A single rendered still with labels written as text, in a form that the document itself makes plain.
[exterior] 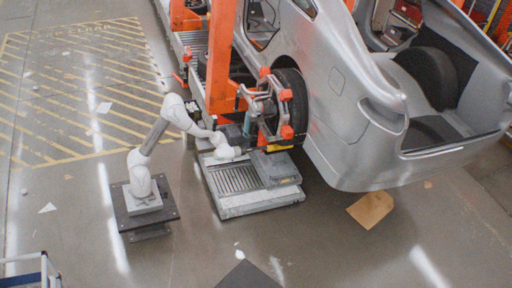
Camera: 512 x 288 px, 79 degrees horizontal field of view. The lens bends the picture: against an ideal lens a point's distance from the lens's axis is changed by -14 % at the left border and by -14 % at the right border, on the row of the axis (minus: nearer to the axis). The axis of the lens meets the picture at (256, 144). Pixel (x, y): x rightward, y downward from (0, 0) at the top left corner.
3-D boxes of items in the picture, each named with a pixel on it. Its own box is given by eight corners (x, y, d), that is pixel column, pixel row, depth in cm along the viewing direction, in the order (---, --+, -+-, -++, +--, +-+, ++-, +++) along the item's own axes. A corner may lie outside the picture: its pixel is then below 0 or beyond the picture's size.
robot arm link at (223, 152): (235, 151, 280) (230, 140, 289) (216, 155, 275) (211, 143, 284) (234, 161, 288) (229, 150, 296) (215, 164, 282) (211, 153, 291)
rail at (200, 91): (219, 135, 373) (221, 118, 359) (211, 136, 370) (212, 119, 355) (174, 35, 538) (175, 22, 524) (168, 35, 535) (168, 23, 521)
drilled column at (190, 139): (195, 148, 377) (196, 117, 350) (186, 150, 374) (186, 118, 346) (193, 143, 384) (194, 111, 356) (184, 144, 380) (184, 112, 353)
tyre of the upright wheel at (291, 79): (288, 55, 316) (279, 117, 355) (264, 56, 308) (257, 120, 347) (327, 90, 268) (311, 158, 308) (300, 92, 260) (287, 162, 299)
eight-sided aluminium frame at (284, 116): (281, 153, 302) (294, 100, 267) (274, 155, 300) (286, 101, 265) (258, 115, 339) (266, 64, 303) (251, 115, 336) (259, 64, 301)
